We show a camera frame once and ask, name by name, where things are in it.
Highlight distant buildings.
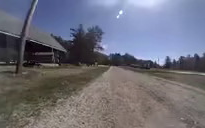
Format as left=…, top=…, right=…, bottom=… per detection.
left=109, top=52, right=158, bottom=70

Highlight pale gravel road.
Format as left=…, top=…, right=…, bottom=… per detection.
left=23, top=65, right=205, bottom=128

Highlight dry grass verge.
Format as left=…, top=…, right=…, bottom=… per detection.
left=0, top=65, right=110, bottom=128

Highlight dark vehicle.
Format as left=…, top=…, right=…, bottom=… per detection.
left=22, top=59, right=42, bottom=68

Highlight leaning wooden pole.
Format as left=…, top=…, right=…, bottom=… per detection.
left=15, top=0, right=40, bottom=75

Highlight green grass strip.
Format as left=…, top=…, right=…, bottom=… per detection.
left=123, top=66, right=205, bottom=94

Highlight row of trees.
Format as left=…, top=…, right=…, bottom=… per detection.
left=162, top=49, right=205, bottom=74

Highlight pale path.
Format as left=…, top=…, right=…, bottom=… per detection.
left=168, top=69, right=205, bottom=77

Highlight barn with grey roof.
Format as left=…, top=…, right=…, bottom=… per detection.
left=0, top=5, right=68, bottom=66

